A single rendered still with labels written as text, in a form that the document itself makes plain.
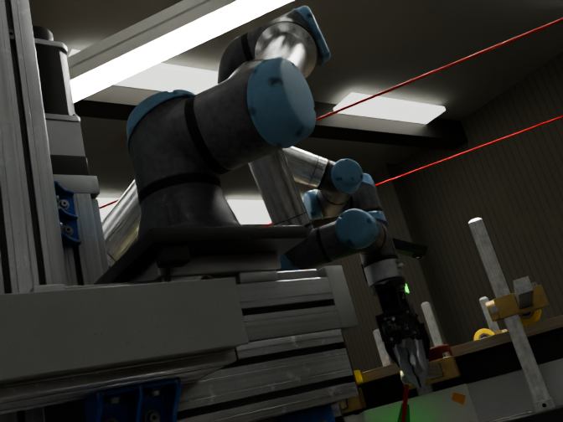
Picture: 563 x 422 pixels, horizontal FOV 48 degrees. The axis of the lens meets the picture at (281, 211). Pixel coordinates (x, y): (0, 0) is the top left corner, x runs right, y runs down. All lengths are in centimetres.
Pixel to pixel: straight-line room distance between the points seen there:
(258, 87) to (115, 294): 35
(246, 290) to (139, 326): 24
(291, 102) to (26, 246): 41
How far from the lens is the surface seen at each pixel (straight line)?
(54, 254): 93
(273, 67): 83
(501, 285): 163
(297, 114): 83
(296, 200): 126
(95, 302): 58
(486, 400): 184
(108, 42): 276
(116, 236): 146
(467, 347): 178
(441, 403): 162
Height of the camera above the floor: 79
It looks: 19 degrees up
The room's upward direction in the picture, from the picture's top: 15 degrees counter-clockwise
